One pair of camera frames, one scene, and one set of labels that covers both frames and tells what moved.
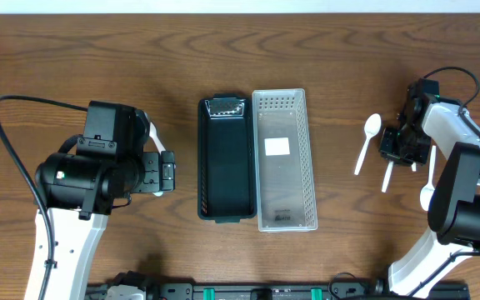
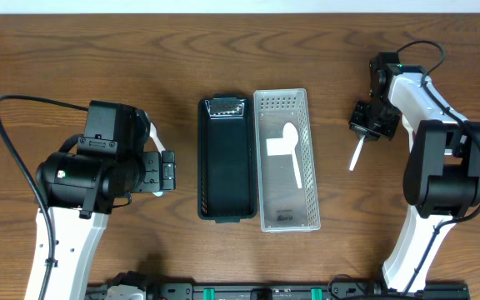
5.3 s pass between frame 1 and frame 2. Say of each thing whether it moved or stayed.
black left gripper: stayed
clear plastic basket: stayed
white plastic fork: stayed
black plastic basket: stayed
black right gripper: moved
